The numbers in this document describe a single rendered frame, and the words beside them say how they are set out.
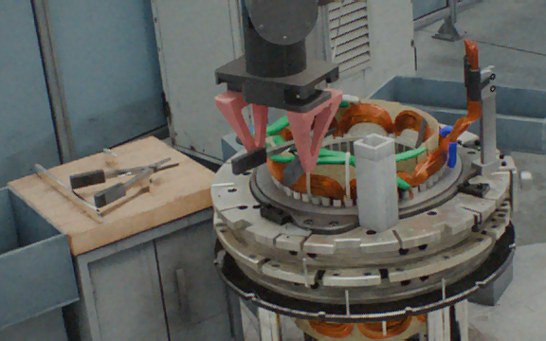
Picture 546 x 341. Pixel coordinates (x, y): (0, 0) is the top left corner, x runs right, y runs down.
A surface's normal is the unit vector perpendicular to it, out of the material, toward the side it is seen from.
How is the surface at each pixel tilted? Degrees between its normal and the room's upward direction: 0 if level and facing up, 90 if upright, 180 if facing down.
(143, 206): 0
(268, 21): 90
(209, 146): 88
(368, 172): 90
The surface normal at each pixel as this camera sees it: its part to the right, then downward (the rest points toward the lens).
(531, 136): -0.48, 0.40
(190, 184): -0.09, -0.91
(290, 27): 0.12, 0.39
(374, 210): -0.73, 0.34
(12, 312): 0.55, 0.30
